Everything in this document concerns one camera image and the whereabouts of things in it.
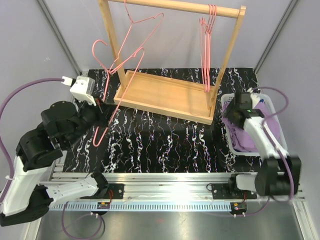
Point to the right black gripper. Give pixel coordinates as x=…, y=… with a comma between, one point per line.
x=230, y=116

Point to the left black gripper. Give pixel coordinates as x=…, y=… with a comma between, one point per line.
x=103, y=111

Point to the purple trousers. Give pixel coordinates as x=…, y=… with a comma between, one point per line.
x=241, y=140

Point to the pink wire hanger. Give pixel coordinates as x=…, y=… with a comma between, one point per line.
x=140, y=31

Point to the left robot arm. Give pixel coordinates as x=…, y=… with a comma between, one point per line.
x=62, y=126

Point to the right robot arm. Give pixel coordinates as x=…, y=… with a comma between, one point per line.
x=279, y=173

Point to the pink empty hanger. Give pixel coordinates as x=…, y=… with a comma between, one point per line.
x=206, y=57
x=204, y=36

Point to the white plastic basket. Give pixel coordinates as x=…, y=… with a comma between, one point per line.
x=271, y=108

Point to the wooden clothes rack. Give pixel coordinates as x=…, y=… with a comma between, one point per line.
x=168, y=96

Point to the black marble pattern mat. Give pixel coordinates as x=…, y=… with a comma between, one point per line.
x=145, y=142

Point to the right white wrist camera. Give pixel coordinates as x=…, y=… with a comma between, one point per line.
x=257, y=102

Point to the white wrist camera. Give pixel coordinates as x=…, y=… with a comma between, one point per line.
x=81, y=88
x=257, y=102

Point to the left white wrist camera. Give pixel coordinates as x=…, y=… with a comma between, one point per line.
x=81, y=88

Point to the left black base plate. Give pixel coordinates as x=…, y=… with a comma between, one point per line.
x=115, y=191

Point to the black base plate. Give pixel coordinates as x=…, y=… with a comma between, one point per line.
x=115, y=191
x=223, y=191

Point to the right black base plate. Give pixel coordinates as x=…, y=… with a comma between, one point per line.
x=223, y=191

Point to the aluminium mounting rail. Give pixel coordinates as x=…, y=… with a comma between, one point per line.
x=167, y=187

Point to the white slotted cable duct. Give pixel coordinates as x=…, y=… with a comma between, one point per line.
x=143, y=206

